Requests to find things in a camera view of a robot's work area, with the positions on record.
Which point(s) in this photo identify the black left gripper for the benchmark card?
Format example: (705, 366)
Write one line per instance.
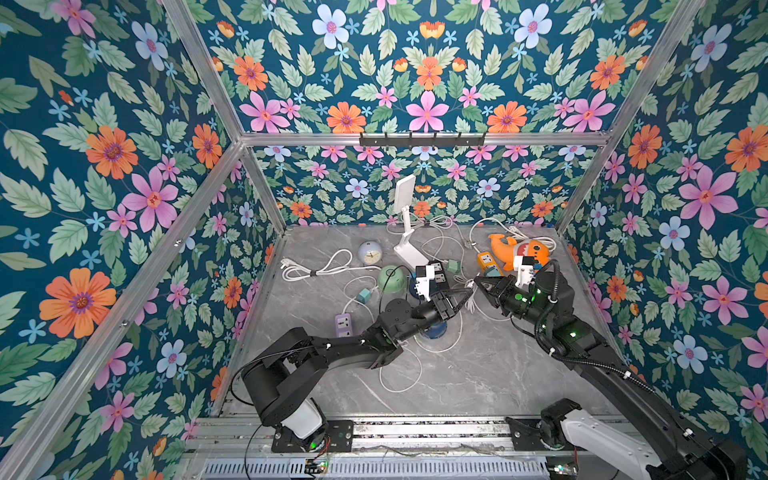
(435, 299)

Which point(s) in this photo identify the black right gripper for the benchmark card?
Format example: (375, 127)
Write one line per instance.
(504, 290)

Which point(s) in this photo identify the dark blue meat grinder front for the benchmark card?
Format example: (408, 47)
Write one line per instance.
(435, 331)

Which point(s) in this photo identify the dark blue meat grinder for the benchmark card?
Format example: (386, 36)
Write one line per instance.
(435, 331)
(419, 287)

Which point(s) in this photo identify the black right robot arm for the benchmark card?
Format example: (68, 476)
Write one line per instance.
(668, 446)

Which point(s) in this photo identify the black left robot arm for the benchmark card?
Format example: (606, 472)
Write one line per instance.
(282, 377)

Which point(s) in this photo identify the black power strip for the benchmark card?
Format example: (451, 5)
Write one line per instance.
(440, 279)

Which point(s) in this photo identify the orange power strip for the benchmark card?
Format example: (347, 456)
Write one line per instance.
(488, 265)

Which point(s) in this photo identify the orange shark plush toy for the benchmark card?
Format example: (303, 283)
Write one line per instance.
(508, 250)

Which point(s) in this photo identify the light teal charger adapter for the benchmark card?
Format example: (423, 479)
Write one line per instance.
(364, 296)

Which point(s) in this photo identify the round blue alarm clock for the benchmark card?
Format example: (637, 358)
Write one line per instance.
(370, 253)

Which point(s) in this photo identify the white folding desk lamp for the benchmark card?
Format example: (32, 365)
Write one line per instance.
(407, 252)

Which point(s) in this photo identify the purple power strip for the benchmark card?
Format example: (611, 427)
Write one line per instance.
(343, 325)

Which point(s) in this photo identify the green cordless meat grinder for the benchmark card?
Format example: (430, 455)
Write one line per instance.
(392, 280)

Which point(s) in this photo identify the black wall hook rail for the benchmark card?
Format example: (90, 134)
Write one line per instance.
(436, 139)

